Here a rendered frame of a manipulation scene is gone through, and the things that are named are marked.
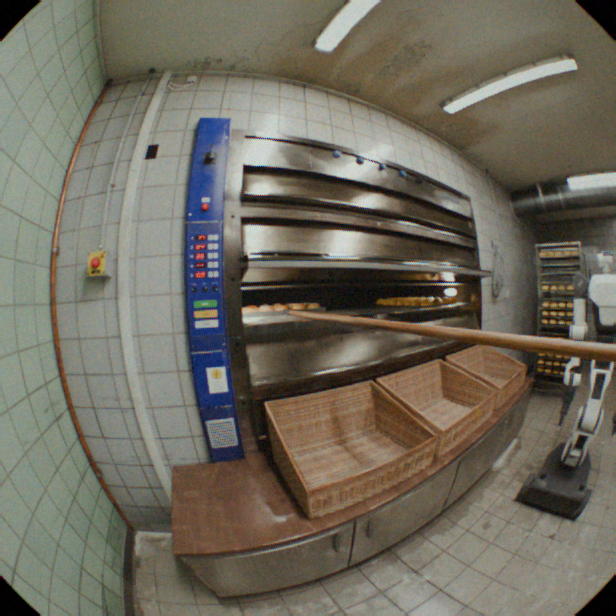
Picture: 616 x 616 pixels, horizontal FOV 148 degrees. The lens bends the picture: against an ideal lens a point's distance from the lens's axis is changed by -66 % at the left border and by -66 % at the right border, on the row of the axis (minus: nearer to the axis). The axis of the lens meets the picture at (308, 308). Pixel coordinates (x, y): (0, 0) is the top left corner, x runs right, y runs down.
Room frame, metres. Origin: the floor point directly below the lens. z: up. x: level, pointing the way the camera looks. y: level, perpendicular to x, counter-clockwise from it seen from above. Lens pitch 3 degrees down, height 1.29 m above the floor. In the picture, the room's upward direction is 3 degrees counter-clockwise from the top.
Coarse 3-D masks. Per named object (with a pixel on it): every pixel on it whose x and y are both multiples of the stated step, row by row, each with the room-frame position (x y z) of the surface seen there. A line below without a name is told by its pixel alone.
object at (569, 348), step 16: (336, 320) 0.98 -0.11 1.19; (352, 320) 0.88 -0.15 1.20; (368, 320) 0.80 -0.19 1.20; (384, 320) 0.74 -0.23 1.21; (432, 336) 0.56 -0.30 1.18; (448, 336) 0.51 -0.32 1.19; (464, 336) 0.47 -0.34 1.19; (480, 336) 0.43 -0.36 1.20; (496, 336) 0.40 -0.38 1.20; (512, 336) 0.36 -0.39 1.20; (528, 336) 0.33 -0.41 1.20; (544, 352) 0.29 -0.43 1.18; (560, 352) 0.25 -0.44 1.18; (576, 352) 0.22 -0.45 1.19; (592, 352) 0.18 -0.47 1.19; (608, 352) 0.15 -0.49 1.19
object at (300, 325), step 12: (384, 312) 1.34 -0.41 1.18; (396, 312) 1.32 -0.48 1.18; (408, 312) 1.35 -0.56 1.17; (420, 312) 1.40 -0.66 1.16; (432, 312) 1.44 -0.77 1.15; (444, 312) 1.50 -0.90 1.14; (252, 324) 1.05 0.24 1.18; (264, 324) 1.03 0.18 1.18; (276, 324) 1.05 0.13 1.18; (288, 324) 1.07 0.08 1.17; (300, 324) 1.09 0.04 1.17; (312, 324) 1.11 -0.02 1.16; (324, 324) 1.14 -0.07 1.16; (336, 324) 1.16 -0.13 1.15; (348, 324) 1.19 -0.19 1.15
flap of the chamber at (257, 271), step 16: (256, 272) 0.93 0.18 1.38; (272, 272) 0.96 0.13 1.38; (288, 272) 0.99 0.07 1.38; (304, 272) 1.02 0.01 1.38; (320, 272) 1.05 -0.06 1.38; (336, 272) 1.07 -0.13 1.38; (352, 272) 1.10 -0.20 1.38; (368, 272) 1.13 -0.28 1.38; (384, 272) 1.17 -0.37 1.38; (400, 272) 1.20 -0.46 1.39; (416, 272) 1.23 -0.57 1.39; (432, 272) 1.27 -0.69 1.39; (448, 272) 1.31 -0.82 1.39; (464, 272) 1.38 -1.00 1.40; (480, 272) 1.49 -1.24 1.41
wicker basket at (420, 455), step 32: (288, 416) 1.00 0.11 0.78; (320, 416) 1.05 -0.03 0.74; (352, 416) 1.10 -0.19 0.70; (384, 416) 1.08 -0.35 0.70; (288, 448) 0.96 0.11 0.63; (320, 448) 1.00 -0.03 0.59; (352, 448) 0.99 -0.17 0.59; (384, 448) 0.95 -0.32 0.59; (416, 448) 0.72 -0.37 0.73; (288, 480) 0.75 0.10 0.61; (320, 480) 0.77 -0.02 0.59; (352, 480) 0.61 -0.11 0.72; (384, 480) 0.67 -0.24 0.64; (320, 512) 0.58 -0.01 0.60
